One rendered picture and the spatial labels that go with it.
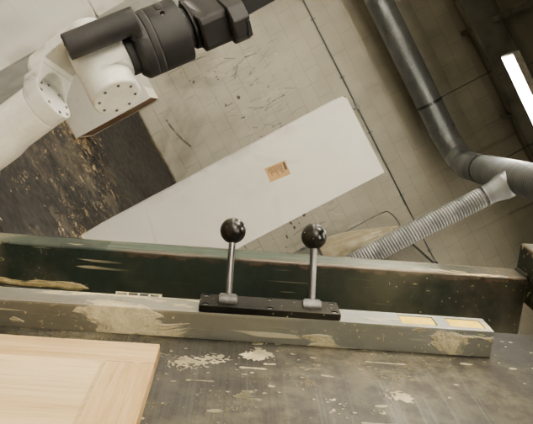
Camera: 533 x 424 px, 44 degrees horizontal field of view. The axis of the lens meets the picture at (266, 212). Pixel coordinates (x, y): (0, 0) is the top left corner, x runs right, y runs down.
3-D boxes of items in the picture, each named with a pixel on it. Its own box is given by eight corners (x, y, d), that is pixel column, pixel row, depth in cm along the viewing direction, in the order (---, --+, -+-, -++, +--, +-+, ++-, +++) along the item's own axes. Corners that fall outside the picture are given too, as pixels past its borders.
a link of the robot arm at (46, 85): (140, 76, 89) (62, 134, 91) (114, 30, 92) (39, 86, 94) (114, 55, 83) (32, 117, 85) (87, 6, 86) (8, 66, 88)
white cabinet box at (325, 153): (100, 223, 512) (336, 98, 497) (137, 288, 519) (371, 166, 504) (77, 236, 452) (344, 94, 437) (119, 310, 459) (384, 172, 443)
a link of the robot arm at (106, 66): (178, 92, 91) (101, 126, 89) (146, 38, 95) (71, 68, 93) (167, 39, 81) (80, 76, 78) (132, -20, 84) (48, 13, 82)
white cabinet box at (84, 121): (59, 80, 599) (127, 41, 593) (90, 136, 606) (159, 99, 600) (41, 76, 554) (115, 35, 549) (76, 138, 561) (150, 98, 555)
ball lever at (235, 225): (214, 310, 96) (221, 220, 100) (240, 311, 96) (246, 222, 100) (213, 305, 92) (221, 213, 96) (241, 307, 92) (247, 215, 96)
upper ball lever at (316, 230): (296, 315, 96) (300, 226, 100) (322, 316, 96) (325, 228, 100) (299, 310, 92) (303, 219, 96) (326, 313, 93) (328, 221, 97)
